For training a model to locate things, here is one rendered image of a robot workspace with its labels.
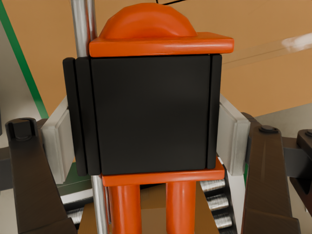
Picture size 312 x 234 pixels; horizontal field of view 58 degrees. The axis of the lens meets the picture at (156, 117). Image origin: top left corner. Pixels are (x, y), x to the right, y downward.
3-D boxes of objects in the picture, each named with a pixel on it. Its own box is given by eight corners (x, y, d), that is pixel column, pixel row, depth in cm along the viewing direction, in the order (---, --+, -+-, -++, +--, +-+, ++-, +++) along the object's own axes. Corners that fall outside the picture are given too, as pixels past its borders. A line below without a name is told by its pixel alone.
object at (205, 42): (205, 144, 22) (225, 180, 17) (109, 149, 21) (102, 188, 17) (210, 31, 19) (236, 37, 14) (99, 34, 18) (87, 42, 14)
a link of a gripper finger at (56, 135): (64, 185, 13) (48, 185, 13) (86, 128, 20) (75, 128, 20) (56, 126, 12) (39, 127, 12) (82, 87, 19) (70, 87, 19)
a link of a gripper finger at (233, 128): (236, 121, 13) (251, 120, 13) (202, 84, 20) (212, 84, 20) (230, 177, 14) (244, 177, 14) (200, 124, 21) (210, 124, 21)
